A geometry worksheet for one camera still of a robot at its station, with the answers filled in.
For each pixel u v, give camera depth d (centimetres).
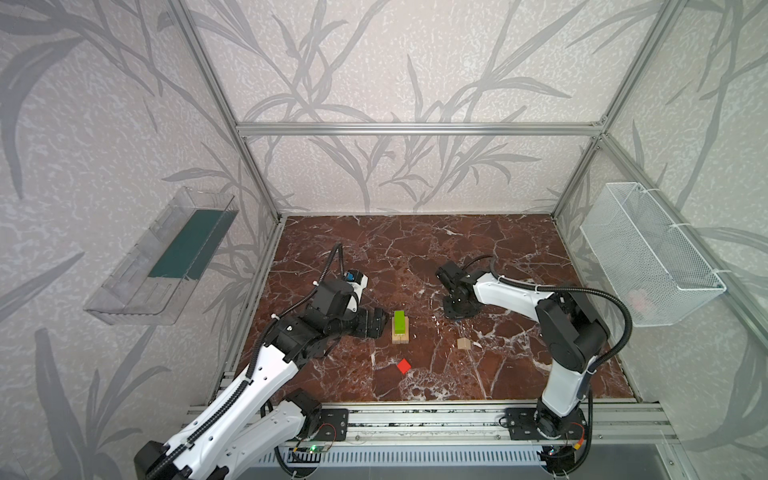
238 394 43
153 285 63
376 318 65
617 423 75
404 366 83
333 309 56
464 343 86
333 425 72
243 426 43
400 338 85
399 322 87
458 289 69
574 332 48
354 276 66
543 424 65
